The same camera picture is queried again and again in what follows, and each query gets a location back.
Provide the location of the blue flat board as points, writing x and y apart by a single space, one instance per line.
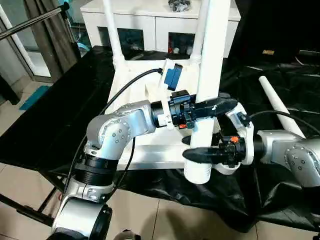
35 97

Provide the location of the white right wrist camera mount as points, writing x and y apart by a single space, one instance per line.
245 120

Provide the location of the white cabinet with glass doors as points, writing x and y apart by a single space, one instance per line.
150 22

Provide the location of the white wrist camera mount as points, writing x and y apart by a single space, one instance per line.
245 120
172 77

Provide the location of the white plastic table top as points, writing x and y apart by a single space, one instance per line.
155 147

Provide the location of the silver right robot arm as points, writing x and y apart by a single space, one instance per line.
287 150

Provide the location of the black plastic mat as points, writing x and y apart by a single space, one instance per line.
50 125

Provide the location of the dark metal rod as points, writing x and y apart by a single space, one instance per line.
310 52

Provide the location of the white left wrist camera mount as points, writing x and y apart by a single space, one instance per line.
172 77

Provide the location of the clear bag of black parts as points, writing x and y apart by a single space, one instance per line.
179 5

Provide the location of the white plastic table leg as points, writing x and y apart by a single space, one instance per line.
212 50
277 102
200 32
113 32

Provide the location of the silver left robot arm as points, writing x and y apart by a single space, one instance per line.
117 127

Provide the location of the black folding table frame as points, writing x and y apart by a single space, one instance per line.
30 210

